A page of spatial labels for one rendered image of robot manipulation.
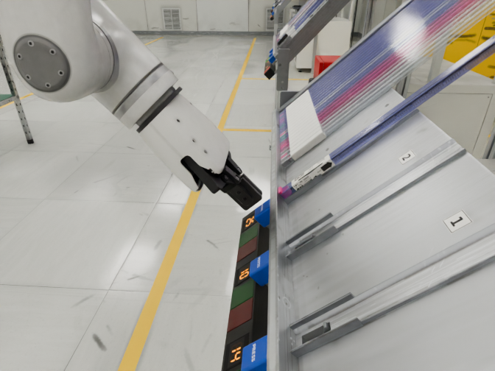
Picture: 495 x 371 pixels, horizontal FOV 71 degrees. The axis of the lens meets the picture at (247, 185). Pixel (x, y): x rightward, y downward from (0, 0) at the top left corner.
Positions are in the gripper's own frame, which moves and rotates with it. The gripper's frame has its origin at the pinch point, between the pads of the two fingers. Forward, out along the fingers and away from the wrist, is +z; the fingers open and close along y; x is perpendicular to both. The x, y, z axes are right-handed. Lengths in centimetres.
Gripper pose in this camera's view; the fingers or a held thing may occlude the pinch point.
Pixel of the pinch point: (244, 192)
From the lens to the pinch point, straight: 47.0
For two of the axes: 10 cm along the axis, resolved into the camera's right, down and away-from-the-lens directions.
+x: 7.3, -5.7, -3.7
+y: -0.7, 4.9, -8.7
